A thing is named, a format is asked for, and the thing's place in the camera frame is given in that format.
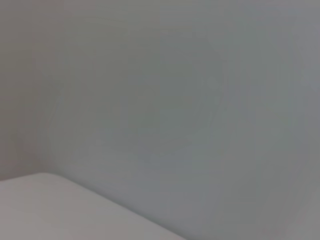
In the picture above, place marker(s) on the white table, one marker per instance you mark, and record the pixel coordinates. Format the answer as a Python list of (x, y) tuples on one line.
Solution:
[(50, 210)]

